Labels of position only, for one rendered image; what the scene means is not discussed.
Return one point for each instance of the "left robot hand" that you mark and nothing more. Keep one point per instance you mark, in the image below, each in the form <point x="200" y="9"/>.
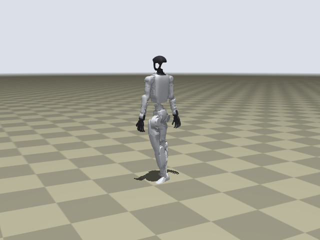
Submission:
<point x="140" y="124"/>

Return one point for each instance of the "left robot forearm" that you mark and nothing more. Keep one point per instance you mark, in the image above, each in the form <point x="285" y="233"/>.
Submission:
<point x="144" y="105"/>

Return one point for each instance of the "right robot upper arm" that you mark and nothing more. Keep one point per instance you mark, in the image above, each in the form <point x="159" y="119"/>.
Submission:
<point x="171" y="87"/>

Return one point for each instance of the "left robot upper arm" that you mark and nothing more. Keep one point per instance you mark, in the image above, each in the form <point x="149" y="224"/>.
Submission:
<point x="149" y="80"/>

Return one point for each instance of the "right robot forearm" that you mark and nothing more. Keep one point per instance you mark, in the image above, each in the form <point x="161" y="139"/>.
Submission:
<point x="173" y="105"/>

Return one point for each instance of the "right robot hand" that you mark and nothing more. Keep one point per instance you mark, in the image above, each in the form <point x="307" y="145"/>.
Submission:
<point x="176" y="120"/>

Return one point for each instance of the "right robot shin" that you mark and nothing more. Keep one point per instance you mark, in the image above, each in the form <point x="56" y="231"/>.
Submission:
<point x="166" y="155"/>

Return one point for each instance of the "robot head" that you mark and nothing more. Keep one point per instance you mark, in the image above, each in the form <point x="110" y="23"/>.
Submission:
<point x="159" y="60"/>

